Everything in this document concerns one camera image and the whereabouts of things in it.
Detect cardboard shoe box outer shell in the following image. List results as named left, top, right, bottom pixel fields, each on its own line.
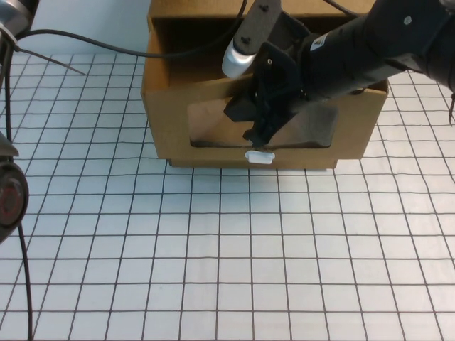
left=146, top=0, right=380, bottom=40

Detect cardboard drawer with clear window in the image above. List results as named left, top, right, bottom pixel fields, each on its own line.
left=141, top=16, right=389, bottom=161

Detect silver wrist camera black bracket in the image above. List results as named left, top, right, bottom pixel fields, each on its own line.
left=220, top=0, right=285, bottom=78

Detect long black cable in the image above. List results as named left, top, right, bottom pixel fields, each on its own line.
left=14, top=0, right=250, bottom=58

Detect white grid pattern tablecloth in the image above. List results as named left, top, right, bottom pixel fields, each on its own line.
left=0, top=53, right=455, bottom=341

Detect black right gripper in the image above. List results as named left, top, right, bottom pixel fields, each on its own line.
left=223, top=12, right=310, bottom=147

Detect white plastic drawer handle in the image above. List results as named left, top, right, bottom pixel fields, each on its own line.
left=245, top=149, right=276, bottom=165

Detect thin black zip tie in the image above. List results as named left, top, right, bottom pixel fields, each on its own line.
left=12, top=44, right=87, bottom=76

